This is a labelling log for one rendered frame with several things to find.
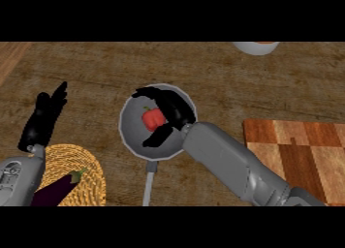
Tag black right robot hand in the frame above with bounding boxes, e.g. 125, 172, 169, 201
130, 85, 199, 149

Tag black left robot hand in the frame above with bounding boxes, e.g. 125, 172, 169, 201
18, 80, 70, 154

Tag red bell pepper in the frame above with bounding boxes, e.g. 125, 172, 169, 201
141, 106, 167, 133

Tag grey frying pan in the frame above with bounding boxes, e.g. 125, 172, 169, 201
117, 82, 200, 207

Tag wooden cutting board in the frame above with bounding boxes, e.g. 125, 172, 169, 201
241, 118, 345, 207

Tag yellow wicker basket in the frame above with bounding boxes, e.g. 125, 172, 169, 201
37, 143, 108, 207

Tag purple eggplant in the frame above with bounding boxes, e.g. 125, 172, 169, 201
30, 168, 90, 207

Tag white bowl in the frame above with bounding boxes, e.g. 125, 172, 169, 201
233, 42, 280, 56

